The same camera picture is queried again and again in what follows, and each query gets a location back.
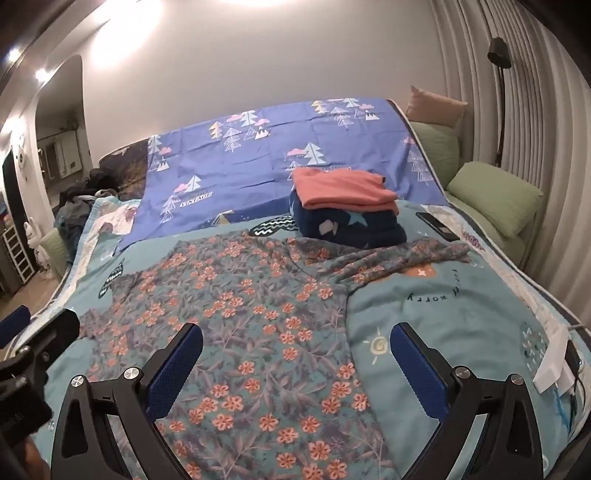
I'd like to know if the dark patterned blanket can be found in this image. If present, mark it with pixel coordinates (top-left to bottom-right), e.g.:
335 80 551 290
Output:
99 148 151 201

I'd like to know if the pile of dark clothes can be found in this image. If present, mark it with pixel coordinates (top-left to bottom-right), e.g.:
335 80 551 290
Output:
53 168 121 250

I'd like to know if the black cable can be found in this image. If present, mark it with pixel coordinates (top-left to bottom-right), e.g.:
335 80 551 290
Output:
563 323 591 398

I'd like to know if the white paper tissue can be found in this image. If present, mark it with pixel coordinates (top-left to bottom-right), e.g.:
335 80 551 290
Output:
532 327 573 394

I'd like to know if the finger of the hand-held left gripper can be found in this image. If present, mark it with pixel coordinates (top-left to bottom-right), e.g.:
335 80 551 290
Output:
9 308 81 372
0 307 32 352

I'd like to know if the black phone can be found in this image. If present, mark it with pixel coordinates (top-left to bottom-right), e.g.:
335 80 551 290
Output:
416 211 461 241

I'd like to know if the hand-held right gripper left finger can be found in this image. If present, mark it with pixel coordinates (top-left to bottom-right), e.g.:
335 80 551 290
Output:
48 322 204 480

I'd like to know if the floral teal shirt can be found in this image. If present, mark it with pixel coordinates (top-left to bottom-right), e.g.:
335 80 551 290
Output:
78 231 472 480

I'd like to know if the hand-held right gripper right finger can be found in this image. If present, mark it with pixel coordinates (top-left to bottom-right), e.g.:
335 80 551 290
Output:
389 322 546 480

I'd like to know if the large green pillow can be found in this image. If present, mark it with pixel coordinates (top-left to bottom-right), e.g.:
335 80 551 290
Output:
447 161 544 238

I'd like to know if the white rack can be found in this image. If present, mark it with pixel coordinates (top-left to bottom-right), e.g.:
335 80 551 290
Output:
2 226 33 284

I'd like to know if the grey curtain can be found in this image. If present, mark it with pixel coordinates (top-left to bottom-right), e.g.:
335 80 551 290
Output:
434 0 591 296

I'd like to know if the purple tree-print sheet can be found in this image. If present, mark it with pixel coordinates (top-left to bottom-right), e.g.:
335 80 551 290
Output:
113 98 448 254

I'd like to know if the folded coral garment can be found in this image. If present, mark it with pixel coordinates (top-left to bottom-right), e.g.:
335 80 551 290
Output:
293 167 400 215

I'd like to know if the navy star pillow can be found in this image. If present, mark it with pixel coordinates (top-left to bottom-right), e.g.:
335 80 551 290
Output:
289 189 408 245

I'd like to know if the black floor lamp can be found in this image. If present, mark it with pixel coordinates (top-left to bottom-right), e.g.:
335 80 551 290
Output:
487 37 512 167

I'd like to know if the peach pillow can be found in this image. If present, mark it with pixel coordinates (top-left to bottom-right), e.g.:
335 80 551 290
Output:
406 85 468 127

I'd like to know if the small green pillow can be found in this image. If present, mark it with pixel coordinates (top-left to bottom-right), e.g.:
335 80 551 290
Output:
410 121 462 185

